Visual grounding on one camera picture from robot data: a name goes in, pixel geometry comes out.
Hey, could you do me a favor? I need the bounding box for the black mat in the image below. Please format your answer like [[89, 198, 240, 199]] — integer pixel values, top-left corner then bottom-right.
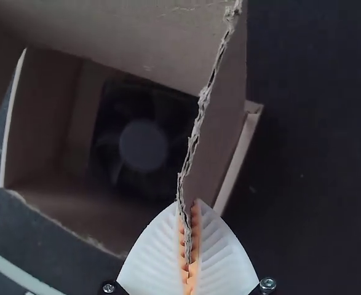
[[0, 0, 361, 295]]

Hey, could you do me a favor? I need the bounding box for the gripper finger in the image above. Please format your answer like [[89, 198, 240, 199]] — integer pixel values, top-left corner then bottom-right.
[[188, 198, 279, 295], [98, 203, 189, 295]]

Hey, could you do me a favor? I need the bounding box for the black square fan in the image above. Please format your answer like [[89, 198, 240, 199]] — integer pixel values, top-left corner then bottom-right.
[[91, 77, 200, 210]]

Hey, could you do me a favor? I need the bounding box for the cardboard box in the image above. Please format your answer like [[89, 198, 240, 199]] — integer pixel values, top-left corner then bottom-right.
[[0, 0, 265, 259]]

